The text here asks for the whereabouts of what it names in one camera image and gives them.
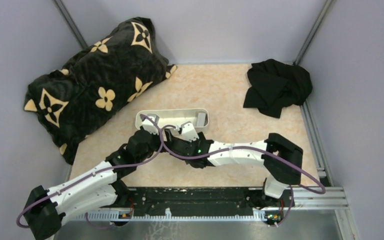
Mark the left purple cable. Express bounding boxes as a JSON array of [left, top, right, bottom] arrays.
[[15, 114, 165, 229]]

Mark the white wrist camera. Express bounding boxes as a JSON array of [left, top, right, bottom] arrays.
[[180, 121, 199, 142], [140, 114, 160, 129]]

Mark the aluminium frame rail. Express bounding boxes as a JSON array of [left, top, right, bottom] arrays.
[[68, 187, 349, 222]]

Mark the white oblong plastic tray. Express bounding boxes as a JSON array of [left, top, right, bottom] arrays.
[[134, 108, 210, 132]]

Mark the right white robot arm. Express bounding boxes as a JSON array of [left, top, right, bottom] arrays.
[[164, 130, 304, 199]]

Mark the purple cable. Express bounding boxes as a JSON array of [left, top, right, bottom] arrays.
[[160, 124, 327, 228], [15, 114, 165, 229]]

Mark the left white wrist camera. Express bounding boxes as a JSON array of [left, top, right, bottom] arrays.
[[140, 114, 160, 129]]

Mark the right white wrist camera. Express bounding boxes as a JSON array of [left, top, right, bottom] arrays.
[[180, 121, 199, 142]]

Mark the crumpled black cloth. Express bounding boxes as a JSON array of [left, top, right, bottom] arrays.
[[243, 59, 313, 119]]

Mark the black floral patterned pillow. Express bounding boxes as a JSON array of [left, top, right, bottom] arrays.
[[23, 17, 177, 165]]

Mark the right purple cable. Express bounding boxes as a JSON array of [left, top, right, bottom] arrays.
[[160, 124, 327, 228]]

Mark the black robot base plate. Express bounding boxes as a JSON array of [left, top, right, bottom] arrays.
[[111, 187, 295, 217]]

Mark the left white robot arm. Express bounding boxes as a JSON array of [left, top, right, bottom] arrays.
[[16, 129, 163, 240]]

